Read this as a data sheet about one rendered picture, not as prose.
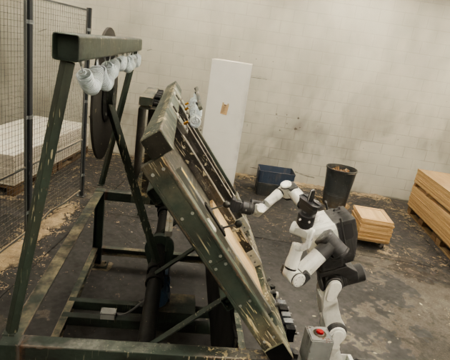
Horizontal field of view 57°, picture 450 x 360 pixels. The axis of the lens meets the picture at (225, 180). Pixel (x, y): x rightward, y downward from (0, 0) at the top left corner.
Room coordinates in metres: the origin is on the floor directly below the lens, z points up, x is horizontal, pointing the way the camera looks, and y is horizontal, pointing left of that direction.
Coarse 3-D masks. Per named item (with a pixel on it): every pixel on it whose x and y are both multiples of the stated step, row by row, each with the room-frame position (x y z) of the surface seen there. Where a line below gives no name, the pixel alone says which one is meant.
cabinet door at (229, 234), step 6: (210, 204) 2.34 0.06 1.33; (216, 210) 2.33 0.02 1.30; (216, 216) 2.20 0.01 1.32; (222, 216) 2.39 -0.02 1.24; (222, 222) 2.29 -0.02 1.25; (228, 228) 2.36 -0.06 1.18; (228, 234) 2.23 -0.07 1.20; (234, 240) 2.33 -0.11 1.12; (234, 246) 2.20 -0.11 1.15; (240, 246) 2.38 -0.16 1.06; (240, 252) 2.27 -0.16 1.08; (240, 258) 2.16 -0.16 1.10; (246, 258) 2.38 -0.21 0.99; (246, 264) 2.24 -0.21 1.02; (252, 264) 2.42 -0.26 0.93; (252, 270) 2.31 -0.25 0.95; (252, 276) 2.18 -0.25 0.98; (258, 282) 2.23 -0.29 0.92
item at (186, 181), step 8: (184, 176) 1.90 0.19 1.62; (184, 184) 1.90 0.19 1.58; (192, 184) 1.95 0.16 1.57; (192, 192) 1.91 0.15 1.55; (200, 200) 1.91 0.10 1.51; (200, 208) 1.91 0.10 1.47; (208, 216) 1.92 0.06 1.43; (216, 232) 1.93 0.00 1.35; (224, 240) 1.93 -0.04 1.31; (232, 248) 1.96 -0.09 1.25; (240, 264) 1.95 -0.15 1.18; (248, 272) 1.98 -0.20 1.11; (248, 280) 1.95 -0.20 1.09; (256, 288) 1.96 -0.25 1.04; (256, 296) 1.96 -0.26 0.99; (264, 304) 1.97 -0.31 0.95
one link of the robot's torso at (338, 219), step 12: (324, 216) 2.33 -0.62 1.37; (336, 216) 2.29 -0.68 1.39; (348, 216) 2.27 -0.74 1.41; (312, 228) 2.22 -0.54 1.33; (324, 228) 2.20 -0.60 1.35; (336, 228) 2.19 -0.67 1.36; (348, 228) 2.23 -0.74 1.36; (348, 240) 2.23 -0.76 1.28; (348, 252) 2.23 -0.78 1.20; (324, 264) 2.21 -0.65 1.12; (336, 264) 2.22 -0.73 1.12
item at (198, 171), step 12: (180, 120) 2.36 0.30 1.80; (180, 132) 2.38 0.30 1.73; (180, 144) 2.38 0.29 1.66; (192, 156) 2.39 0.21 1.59; (192, 168) 2.39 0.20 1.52; (204, 180) 2.40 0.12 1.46; (216, 192) 2.41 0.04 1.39; (216, 204) 2.41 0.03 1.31; (228, 216) 2.43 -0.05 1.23; (240, 228) 2.45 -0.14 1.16; (252, 252) 2.45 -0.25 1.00
